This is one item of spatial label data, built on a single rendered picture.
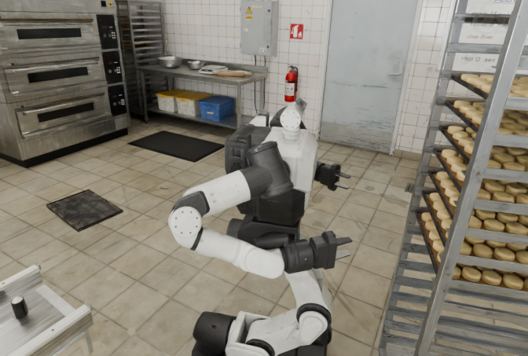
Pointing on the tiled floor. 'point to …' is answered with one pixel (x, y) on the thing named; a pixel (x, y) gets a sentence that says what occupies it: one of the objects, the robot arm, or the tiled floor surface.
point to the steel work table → (207, 81)
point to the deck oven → (59, 65)
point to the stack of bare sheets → (83, 210)
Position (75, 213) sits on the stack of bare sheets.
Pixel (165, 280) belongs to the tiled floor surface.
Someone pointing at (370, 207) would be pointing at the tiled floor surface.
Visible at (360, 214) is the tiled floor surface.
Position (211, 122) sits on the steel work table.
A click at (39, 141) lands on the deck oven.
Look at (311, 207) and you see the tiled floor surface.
